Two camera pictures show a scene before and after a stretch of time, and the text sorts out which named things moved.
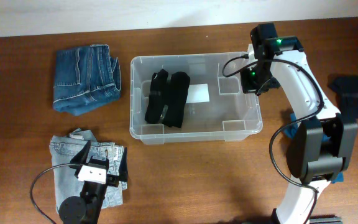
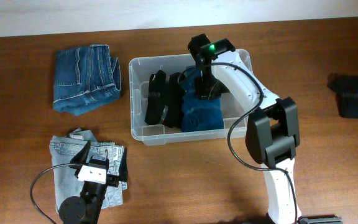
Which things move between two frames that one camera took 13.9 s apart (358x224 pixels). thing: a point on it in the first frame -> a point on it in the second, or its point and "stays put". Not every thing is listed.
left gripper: x=113 y=179 stays put
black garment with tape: x=167 y=99 stays put
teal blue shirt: x=288 y=132 -> x=198 y=113
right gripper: x=248 y=86 -> x=200 y=92
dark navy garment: x=355 y=95 stays put
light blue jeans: x=64 y=147 stays put
